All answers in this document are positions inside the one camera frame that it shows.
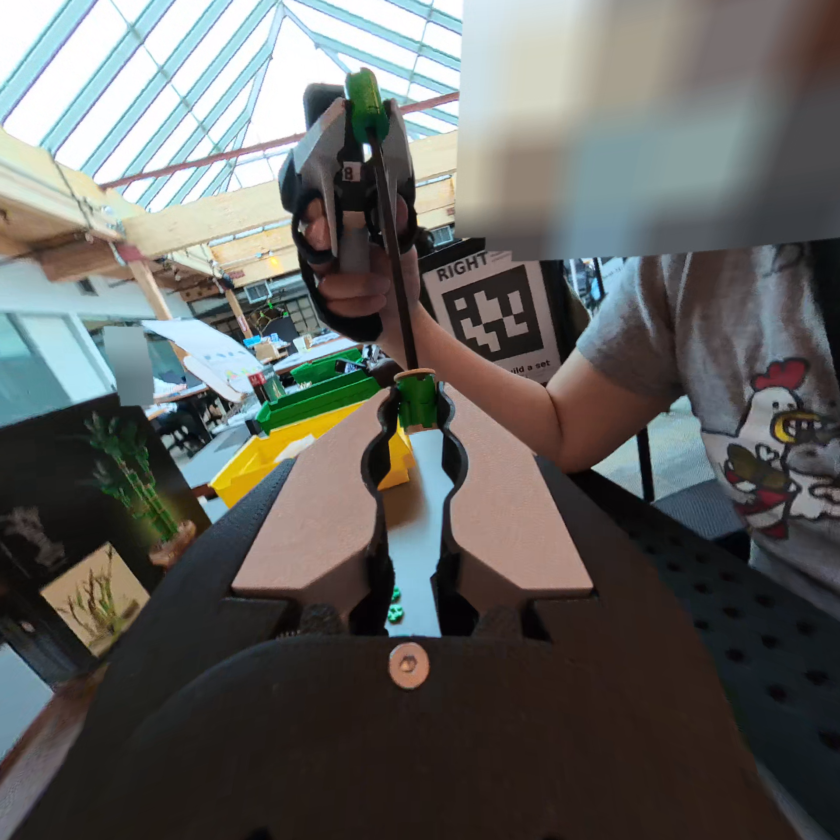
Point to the black perforated panel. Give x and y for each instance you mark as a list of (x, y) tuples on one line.
[(754, 623)]

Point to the thin black rod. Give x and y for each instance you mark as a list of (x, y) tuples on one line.
[(394, 249)]

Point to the white plastic bag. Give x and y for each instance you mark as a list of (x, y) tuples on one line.
[(292, 450)]

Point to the black bamboo plant set box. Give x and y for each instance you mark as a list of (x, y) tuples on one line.
[(79, 499)]

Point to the yellow plastic bin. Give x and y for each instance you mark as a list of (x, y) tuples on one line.
[(262, 463)]

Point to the tan round plate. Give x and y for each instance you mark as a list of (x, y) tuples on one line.
[(415, 375)]

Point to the person's right forearm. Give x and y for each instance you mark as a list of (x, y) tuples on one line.
[(499, 387)]

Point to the green plastic bin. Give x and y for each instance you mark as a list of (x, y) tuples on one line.
[(308, 405), (315, 369)]

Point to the person's right hand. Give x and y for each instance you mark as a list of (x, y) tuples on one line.
[(367, 295)]

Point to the small red green box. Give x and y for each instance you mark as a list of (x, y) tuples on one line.
[(262, 386)]

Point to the window air conditioner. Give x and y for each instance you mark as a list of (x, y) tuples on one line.
[(259, 291)]

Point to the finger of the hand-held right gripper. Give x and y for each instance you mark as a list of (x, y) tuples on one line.
[(399, 157), (321, 157)]

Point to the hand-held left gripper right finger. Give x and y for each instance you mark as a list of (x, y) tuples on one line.
[(512, 512)]

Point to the person in grey shirt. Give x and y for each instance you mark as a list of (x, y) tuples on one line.
[(722, 341)]

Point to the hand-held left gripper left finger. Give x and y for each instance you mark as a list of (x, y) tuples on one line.
[(315, 512)]

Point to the white poster board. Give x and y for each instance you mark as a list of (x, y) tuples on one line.
[(210, 348)]

